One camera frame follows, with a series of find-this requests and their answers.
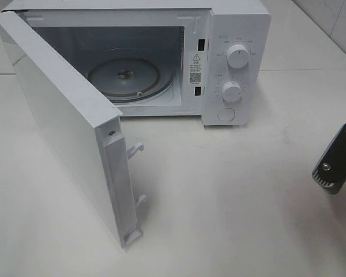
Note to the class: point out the white microwave oven body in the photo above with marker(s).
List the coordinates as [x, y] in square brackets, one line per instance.
[89, 33]

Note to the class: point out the white microwave door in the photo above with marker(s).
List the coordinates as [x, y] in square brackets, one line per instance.
[81, 125]

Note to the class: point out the white microwave knob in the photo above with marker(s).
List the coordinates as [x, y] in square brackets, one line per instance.
[231, 92]
[237, 55]

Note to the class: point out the glass microwave turntable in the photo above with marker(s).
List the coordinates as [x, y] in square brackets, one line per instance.
[126, 80]

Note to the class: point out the white upper microwave knob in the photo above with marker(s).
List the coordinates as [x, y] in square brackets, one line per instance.
[237, 55]

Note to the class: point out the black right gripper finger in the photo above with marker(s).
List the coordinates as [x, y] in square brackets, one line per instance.
[330, 171]

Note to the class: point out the white warning label sticker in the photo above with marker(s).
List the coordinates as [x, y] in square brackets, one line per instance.
[196, 65]

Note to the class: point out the white lower microwave knob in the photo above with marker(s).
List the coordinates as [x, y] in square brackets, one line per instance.
[231, 92]

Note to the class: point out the round white door release button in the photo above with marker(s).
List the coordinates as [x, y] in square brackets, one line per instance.
[226, 114]

